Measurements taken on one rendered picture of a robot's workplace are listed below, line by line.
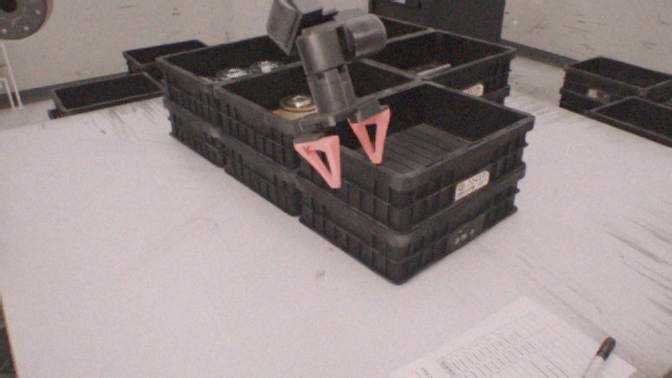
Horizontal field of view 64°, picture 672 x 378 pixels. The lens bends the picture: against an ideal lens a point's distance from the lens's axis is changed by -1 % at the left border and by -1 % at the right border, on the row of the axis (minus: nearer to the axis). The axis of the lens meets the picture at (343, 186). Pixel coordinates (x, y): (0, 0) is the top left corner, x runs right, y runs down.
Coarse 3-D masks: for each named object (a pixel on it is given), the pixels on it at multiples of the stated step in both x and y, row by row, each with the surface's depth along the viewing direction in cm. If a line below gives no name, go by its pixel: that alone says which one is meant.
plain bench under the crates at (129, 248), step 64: (64, 128) 161; (128, 128) 161; (576, 128) 161; (0, 192) 129; (64, 192) 129; (128, 192) 129; (192, 192) 129; (576, 192) 129; (640, 192) 129; (0, 256) 107; (64, 256) 107; (128, 256) 107; (192, 256) 107; (256, 256) 107; (320, 256) 107; (448, 256) 107; (512, 256) 107; (576, 256) 107; (640, 256) 107; (64, 320) 91; (128, 320) 91; (192, 320) 92; (256, 320) 92; (320, 320) 92; (384, 320) 92; (448, 320) 92; (576, 320) 91; (640, 320) 91
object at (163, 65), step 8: (240, 40) 159; (248, 40) 160; (200, 48) 152; (208, 48) 153; (216, 48) 154; (160, 56) 145; (168, 56) 146; (176, 56) 147; (160, 64) 142; (168, 64) 139; (288, 64) 139; (168, 72) 140; (176, 72) 136; (184, 72) 134; (256, 72) 133; (184, 80) 134; (192, 80) 131; (200, 80) 128; (224, 80) 128; (232, 80) 128; (200, 88) 129; (208, 88) 126
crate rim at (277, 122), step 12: (360, 60) 142; (264, 72) 133; (276, 72) 134; (396, 72) 133; (228, 84) 126; (408, 84) 126; (216, 96) 124; (228, 96) 120; (240, 96) 119; (240, 108) 118; (252, 108) 114; (264, 108) 113; (264, 120) 112; (276, 120) 108; (288, 120) 107; (288, 132) 107
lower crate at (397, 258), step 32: (320, 192) 105; (480, 192) 105; (512, 192) 116; (320, 224) 111; (352, 224) 103; (448, 224) 102; (480, 224) 110; (352, 256) 105; (384, 256) 97; (416, 256) 99
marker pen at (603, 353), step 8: (608, 336) 86; (608, 344) 84; (600, 352) 83; (608, 352) 83; (592, 360) 82; (600, 360) 81; (592, 368) 80; (600, 368) 81; (584, 376) 79; (592, 376) 79
